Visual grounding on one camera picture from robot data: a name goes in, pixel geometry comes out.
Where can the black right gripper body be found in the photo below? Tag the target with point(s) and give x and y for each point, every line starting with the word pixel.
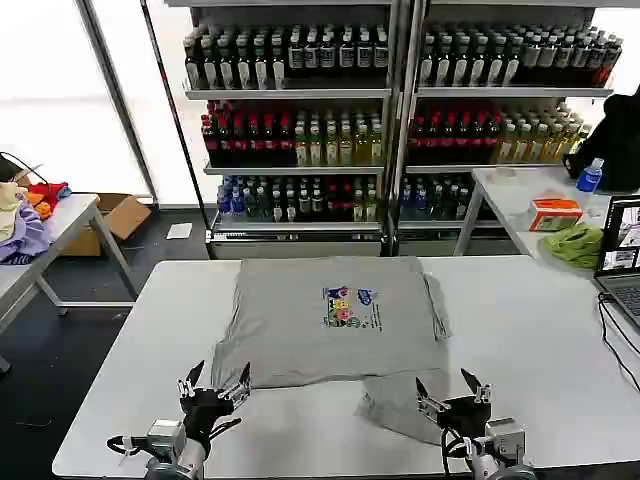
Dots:
pixel 467 415

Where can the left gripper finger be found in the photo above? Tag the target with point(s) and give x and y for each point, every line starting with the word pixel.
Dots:
pixel 241 390
pixel 190 384

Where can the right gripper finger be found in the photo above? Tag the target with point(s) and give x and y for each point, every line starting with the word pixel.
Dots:
pixel 429 405
pixel 479 387

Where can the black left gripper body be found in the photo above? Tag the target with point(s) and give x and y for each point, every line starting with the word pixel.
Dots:
pixel 202 410

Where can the grey printed t-shirt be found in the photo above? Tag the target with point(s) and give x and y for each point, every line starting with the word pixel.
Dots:
pixel 325 345

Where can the white paper sheet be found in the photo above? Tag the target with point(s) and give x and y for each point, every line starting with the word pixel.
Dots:
pixel 179 231

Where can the green cloth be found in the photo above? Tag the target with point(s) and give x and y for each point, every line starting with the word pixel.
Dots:
pixel 575 245

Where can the brown cardboard box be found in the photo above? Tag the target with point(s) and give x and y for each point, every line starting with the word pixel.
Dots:
pixel 117 212

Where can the orange tissue box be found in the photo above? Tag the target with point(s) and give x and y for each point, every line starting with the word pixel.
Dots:
pixel 555 215

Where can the white desk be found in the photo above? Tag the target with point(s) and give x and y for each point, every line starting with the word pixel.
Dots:
pixel 510 200

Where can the grey laptop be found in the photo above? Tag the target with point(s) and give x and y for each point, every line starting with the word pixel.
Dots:
pixel 622 240

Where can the white side table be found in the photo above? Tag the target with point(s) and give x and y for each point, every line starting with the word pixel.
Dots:
pixel 70 215

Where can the white tape roll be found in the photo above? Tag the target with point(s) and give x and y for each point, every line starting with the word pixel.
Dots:
pixel 505 174

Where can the purple cloth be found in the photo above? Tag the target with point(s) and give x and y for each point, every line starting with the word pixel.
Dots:
pixel 25 232

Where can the orange cloth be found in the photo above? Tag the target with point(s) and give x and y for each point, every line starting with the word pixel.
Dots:
pixel 41 207

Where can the blue-label water bottle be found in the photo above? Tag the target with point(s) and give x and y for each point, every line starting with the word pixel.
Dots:
pixel 590 177

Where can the red cloth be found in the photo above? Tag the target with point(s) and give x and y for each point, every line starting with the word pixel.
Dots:
pixel 47 191

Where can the cream cloth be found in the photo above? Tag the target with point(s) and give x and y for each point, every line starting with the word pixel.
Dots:
pixel 9 210

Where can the shelf rack with bottles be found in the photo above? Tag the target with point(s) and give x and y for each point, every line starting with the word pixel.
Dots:
pixel 500 120
pixel 295 125

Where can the black leaning pole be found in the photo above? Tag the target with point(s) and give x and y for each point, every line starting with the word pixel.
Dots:
pixel 172 105

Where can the black bag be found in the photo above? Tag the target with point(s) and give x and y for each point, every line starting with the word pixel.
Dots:
pixel 622 140

